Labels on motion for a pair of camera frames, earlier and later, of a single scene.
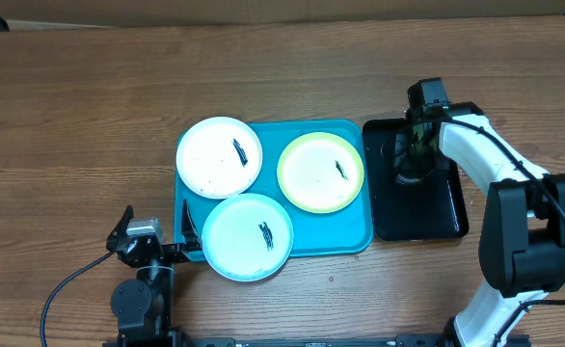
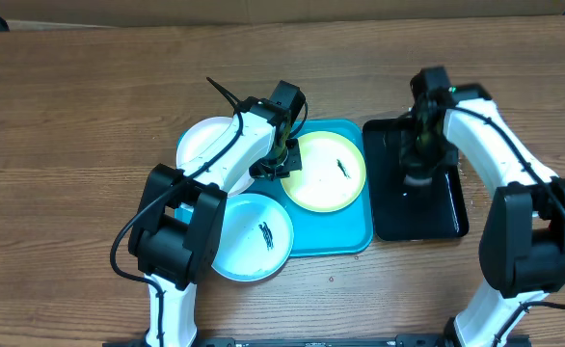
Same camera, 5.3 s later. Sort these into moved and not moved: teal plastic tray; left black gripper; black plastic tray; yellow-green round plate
Moved: left black gripper
Not moved: yellow-green round plate; black plastic tray; teal plastic tray
